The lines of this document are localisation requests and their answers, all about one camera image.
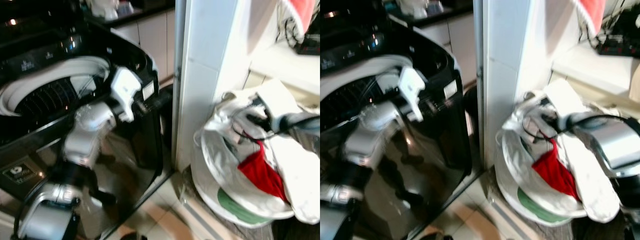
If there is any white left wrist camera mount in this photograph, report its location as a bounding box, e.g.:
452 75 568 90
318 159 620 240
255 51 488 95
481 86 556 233
108 67 144 124
397 67 427 124

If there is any black kitchen countertop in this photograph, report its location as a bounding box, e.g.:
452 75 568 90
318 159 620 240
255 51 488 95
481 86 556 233
384 3 474 29
84 2 176 29

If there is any red hanging towel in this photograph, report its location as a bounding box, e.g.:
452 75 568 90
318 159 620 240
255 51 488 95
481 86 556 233
575 0 609 39
284 0 319 37

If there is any white kitchen appliance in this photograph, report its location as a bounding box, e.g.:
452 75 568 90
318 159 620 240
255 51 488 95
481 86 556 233
399 0 431 19
90 0 121 21

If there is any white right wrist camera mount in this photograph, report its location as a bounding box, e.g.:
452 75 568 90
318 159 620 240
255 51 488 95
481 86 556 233
254 79 302 125
542 79 589 127

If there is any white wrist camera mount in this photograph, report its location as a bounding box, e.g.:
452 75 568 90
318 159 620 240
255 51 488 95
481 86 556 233
542 79 589 127
108 67 144 124
397 67 427 124
254 79 302 125

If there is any black countertop appliance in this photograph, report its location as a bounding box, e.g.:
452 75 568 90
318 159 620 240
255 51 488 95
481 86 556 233
594 4 640 59
294 34 321 57

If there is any red cloth garment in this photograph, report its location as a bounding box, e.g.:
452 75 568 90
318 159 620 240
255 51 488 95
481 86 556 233
531 139 582 202
237 141 289 202

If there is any grey metal door frame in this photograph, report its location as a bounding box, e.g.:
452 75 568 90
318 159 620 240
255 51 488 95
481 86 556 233
472 0 489 172
171 0 189 174

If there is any white cloth garment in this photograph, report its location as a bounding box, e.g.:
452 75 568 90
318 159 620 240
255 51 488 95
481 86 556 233
194 79 321 224
495 79 624 224

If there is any white and green laundry basket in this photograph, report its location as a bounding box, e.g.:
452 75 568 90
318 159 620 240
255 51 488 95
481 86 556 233
190 162 297 229
492 162 589 229

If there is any white kitchen cabinet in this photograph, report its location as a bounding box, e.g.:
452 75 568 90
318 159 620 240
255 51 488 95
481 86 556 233
415 12 476 87
112 10 176 85

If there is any black top-load washing machine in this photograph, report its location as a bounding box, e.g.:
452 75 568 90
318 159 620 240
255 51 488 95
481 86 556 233
320 20 484 240
0 19 174 240

